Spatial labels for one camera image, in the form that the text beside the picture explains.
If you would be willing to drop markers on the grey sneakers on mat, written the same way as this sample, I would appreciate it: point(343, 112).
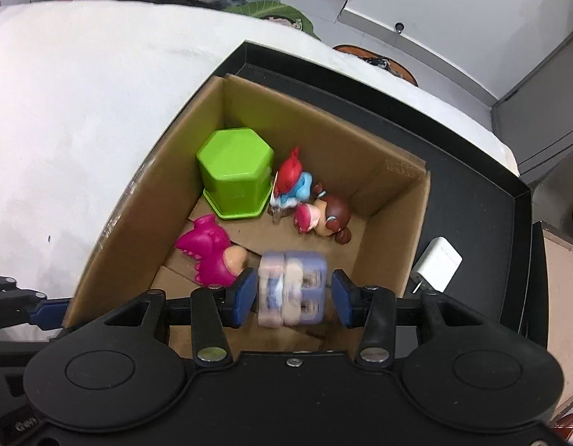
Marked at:
point(402, 72)

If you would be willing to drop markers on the white charger plug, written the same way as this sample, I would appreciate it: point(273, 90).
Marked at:
point(437, 262)

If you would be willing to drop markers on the green hexagonal container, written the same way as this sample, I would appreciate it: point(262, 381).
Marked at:
point(235, 167)

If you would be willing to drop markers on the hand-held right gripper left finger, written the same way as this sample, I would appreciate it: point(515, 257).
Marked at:
point(242, 295)

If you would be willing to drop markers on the red printed packet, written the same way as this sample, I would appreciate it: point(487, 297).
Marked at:
point(569, 429)

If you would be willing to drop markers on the pink dinosaur toy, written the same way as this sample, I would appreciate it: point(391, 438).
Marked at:
point(207, 251)

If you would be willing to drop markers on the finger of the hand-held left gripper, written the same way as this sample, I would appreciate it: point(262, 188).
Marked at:
point(49, 313)

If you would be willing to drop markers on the small black wall fitting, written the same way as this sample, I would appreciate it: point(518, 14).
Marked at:
point(399, 26)

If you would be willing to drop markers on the grey sneaker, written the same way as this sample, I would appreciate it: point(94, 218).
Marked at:
point(377, 62)

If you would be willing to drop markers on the brown-haired doll figurine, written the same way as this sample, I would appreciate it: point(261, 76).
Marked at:
point(332, 216)

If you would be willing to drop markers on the green cartoon floor mat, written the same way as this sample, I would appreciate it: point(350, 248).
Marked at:
point(263, 9)

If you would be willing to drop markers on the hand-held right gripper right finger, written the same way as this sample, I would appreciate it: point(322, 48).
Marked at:
point(344, 295)

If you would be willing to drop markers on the black tray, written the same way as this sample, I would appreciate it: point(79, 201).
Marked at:
point(476, 195)

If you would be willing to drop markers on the white cube toy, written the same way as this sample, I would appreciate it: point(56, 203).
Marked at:
point(291, 288)

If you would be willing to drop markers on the cardboard box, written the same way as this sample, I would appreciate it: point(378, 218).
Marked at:
point(314, 139)

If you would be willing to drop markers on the red-haired blue figurine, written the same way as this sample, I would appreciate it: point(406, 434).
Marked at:
point(291, 186)

